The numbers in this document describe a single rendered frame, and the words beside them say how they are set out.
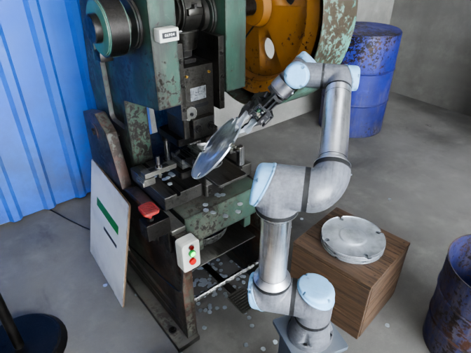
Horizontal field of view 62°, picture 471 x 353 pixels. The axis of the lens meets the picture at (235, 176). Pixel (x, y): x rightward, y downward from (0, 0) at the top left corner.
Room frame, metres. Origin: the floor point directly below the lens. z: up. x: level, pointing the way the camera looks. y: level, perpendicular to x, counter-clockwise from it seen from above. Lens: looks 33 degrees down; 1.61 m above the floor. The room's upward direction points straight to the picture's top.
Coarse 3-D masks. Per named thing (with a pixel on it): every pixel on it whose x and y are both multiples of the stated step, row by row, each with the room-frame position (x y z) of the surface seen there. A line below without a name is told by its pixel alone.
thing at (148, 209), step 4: (144, 204) 1.13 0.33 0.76; (148, 204) 1.13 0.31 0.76; (152, 204) 1.13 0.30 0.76; (140, 208) 1.11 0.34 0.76; (144, 208) 1.11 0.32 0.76; (148, 208) 1.11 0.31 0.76; (152, 208) 1.11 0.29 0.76; (156, 208) 1.11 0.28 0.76; (140, 212) 1.10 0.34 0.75; (144, 212) 1.08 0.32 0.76; (148, 212) 1.08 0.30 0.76; (152, 212) 1.08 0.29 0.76; (156, 212) 1.09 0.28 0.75; (144, 216) 1.07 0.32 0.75; (148, 216) 1.07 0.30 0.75
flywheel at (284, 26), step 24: (264, 0) 1.65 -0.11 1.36; (288, 0) 1.73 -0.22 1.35; (312, 0) 1.45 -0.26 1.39; (264, 24) 1.68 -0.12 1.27; (288, 24) 1.58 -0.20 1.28; (312, 24) 1.44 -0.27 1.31; (264, 48) 1.73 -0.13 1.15; (288, 48) 1.58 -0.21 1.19; (312, 48) 1.44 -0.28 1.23; (264, 72) 1.68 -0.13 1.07
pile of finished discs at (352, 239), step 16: (336, 224) 1.47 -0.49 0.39; (352, 224) 1.47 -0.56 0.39; (368, 224) 1.47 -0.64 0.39; (336, 240) 1.35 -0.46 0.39; (352, 240) 1.35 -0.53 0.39; (368, 240) 1.35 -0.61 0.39; (384, 240) 1.35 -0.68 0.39; (336, 256) 1.28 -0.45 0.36; (352, 256) 1.24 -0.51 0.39; (368, 256) 1.25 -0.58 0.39
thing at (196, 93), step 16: (192, 64) 1.44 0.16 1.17; (208, 64) 1.46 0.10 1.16; (192, 80) 1.42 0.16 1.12; (208, 80) 1.46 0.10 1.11; (192, 96) 1.41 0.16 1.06; (208, 96) 1.46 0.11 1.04; (192, 112) 1.40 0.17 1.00; (208, 112) 1.46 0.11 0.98; (176, 128) 1.43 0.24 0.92; (192, 128) 1.38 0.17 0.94; (208, 128) 1.42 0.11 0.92
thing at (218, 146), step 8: (232, 120) 1.42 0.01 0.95; (224, 128) 1.42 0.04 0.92; (232, 128) 1.35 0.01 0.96; (240, 128) 1.27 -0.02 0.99; (216, 136) 1.43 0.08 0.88; (224, 136) 1.33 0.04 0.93; (232, 136) 1.28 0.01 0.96; (208, 144) 1.43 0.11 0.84; (216, 144) 1.33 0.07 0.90; (224, 144) 1.27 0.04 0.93; (208, 152) 1.33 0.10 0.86; (216, 152) 1.26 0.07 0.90; (224, 152) 1.21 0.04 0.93; (200, 160) 1.35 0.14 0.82; (208, 160) 1.27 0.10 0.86; (216, 160) 1.21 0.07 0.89; (192, 168) 1.33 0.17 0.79; (200, 168) 1.28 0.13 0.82; (208, 168) 1.21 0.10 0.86; (192, 176) 1.26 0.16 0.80; (200, 176) 1.19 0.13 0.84
